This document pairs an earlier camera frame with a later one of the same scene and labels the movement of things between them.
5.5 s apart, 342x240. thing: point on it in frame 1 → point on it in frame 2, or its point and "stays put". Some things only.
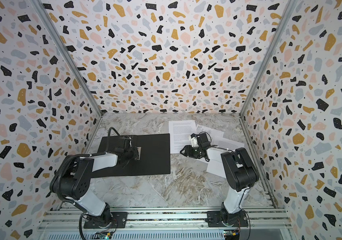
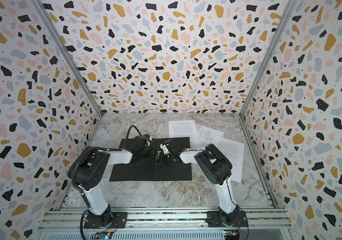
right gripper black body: [189, 149] → [166, 154]
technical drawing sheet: [214, 133] stays put
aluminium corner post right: [285, 16] stays put
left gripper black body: [130, 154] → [146, 153]
